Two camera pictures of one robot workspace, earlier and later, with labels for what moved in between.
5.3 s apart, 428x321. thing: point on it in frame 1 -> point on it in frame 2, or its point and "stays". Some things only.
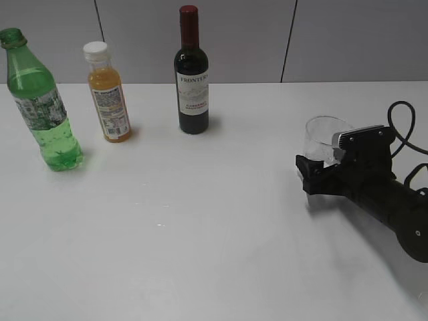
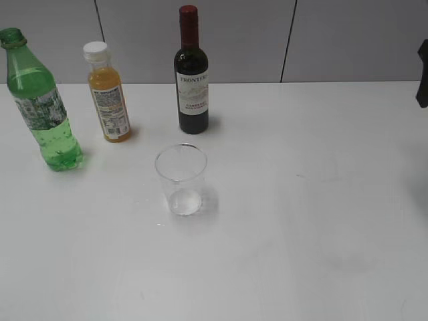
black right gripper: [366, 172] -> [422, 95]
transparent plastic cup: [318, 138] -> [182, 167]
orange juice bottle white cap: [106, 85] stays
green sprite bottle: [33, 87] stays
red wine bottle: [191, 75] stays
